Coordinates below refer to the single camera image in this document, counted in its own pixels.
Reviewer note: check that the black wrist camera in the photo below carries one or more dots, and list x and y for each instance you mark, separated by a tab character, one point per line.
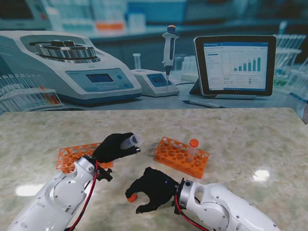
105	173
177	208

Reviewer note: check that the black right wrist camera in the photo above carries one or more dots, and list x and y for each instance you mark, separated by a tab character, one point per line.
177	208

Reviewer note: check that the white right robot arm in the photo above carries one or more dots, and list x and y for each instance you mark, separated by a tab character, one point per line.
228	209

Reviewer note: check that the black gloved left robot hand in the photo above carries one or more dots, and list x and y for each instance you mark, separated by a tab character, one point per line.
108	149

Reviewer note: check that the orange test tube rack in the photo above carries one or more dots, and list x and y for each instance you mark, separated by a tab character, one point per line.
69	156
175	156

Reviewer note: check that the clear plastic test tube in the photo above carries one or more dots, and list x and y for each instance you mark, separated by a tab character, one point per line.
193	151
128	142

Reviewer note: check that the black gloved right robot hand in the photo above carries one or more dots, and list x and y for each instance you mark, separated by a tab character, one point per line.
156	187

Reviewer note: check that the printed laboratory backdrop banner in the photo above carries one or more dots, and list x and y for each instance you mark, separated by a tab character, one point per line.
154	48

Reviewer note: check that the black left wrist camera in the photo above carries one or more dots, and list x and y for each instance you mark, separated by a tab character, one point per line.
105	173

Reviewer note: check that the orange tube cap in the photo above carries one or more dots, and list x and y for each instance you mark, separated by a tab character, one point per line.
132	198
194	142

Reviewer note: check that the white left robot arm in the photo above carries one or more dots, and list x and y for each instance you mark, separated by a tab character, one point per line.
50	199

